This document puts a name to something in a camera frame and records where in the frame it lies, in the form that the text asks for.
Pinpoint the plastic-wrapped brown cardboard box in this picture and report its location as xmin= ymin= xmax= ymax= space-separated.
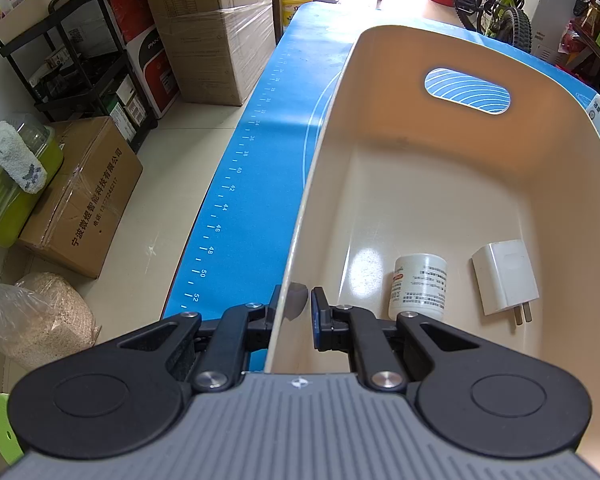
xmin=152 ymin=0 xmax=277 ymax=107

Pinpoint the green and black bicycle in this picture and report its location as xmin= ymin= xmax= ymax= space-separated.
xmin=450 ymin=0 xmax=533 ymax=53

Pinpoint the white and red appliance box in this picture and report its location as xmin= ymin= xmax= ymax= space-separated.
xmin=125 ymin=25 xmax=181 ymax=120

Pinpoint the white printed bottle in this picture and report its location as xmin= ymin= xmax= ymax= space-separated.
xmin=387 ymin=253 xmax=448 ymax=322

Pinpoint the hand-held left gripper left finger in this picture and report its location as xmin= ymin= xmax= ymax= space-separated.
xmin=117 ymin=285 xmax=284 ymax=394

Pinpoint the yellow plastic jug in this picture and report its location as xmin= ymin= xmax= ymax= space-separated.
xmin=280 ymin=0 xmax=313 ymax=33

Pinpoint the clear bag of grain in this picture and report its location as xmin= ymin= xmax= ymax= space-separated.
xmin=0 ymin=272 xmax=101 ymax=372

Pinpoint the green container with clear lid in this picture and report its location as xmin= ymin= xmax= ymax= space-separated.
xmin=0 ymin=115 xmax=65 ymax=248

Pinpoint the white charger plug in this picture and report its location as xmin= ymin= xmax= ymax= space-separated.
xmin=471 ymin=239 xmax=540 ymax=326

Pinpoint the taped brown cardboard box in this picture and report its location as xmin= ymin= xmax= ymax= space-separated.
xmin=17 ymin=116 xmax=144 ymax=280

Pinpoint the blue measuring mat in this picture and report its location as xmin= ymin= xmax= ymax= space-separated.
xmin=162 ymin=1 xmax=597 ymax=376

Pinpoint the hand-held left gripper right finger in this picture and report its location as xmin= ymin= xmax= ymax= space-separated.
xmin=311 ymin=286 xmax=481 ymax=392

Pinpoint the white appliance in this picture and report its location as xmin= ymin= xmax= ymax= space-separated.
xmin=530 ymin=0 xmax=600 ymax=66

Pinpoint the open cardboard box with clutter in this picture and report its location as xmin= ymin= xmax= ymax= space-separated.
xmin=0 ymin=0 xmax=101 ymax=43

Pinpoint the black shelf cart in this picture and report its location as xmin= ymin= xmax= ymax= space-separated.
xmin=0 ymin=0 xmax=158 ymax=153

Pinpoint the green plastic piece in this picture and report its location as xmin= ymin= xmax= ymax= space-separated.
xmin=0 ymin=392 xmax=26 ymax=466

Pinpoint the beige plastic storage bin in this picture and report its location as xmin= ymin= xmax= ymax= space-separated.
xmin=264 ymin=25 xmax=600 ymax=466

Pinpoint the white rolled towel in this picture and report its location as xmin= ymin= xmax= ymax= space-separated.
xmin=0 ymin=121 xmax=48 ymax=195

